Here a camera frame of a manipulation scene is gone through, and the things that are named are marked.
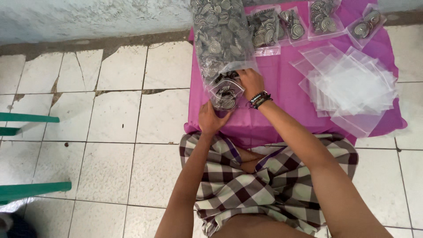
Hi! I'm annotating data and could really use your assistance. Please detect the person's right hand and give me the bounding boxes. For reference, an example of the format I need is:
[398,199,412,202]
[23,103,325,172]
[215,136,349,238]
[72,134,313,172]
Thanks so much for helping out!
[236,68,266,101]

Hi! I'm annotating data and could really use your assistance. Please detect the person's left hand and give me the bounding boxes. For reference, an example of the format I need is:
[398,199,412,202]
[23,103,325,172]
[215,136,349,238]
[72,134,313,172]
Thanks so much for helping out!
[198,100,234,134]

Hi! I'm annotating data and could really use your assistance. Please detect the large clear bag spiral snacks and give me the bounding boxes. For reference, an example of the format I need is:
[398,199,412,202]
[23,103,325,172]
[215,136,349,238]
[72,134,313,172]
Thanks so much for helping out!
[191,0,259,87]

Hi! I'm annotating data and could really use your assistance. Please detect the pink cloth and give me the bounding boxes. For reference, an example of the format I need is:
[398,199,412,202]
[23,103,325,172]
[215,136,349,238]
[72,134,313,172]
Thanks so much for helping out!
[184,0,408,148]

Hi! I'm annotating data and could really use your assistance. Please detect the filled small snack zip bag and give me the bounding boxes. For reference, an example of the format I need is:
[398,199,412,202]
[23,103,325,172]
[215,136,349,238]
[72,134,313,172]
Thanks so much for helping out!
[346,3,387,50]
[249,6,282,57]
[308,0,346,42]
[278,7,310,47]

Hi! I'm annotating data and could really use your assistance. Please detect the person's leg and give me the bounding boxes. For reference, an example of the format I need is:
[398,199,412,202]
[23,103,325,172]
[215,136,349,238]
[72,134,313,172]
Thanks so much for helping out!
[237,148,265,175]

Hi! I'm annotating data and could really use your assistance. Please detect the pile of empty zip bags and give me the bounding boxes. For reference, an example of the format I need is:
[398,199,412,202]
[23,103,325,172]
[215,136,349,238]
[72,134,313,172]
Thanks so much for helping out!
[290,44,399,138]

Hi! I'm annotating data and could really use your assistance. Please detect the checked sarong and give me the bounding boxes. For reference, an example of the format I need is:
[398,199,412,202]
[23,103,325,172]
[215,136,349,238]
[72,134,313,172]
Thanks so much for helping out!
[178,132,359,238]

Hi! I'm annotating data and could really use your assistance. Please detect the green wooden bench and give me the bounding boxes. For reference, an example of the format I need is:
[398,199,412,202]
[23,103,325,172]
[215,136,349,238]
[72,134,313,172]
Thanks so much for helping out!
[0,112,72,206]

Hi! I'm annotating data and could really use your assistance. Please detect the beaded wrist bracelets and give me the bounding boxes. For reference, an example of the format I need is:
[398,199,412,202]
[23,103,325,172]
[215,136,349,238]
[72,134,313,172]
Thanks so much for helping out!
[246,90,273,110]

